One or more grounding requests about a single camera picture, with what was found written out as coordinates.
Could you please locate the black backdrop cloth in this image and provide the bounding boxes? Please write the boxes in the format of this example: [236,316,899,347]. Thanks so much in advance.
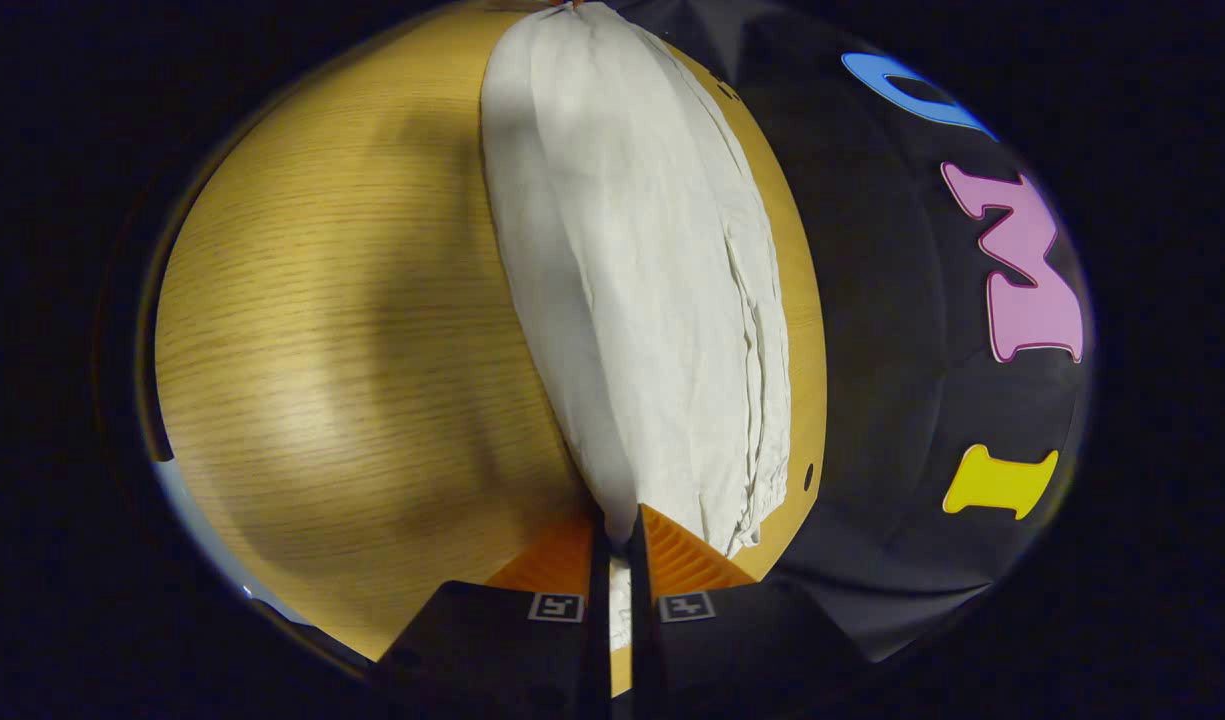
[612,0,1093,663]

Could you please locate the white jeans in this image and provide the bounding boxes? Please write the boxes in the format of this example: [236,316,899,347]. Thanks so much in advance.
[480,0,793,651]

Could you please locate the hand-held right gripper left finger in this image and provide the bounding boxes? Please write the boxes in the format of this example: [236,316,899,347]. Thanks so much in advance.
[372,510,613,720]

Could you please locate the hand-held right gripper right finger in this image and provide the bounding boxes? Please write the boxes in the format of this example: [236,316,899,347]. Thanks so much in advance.
[627,503,873,720]

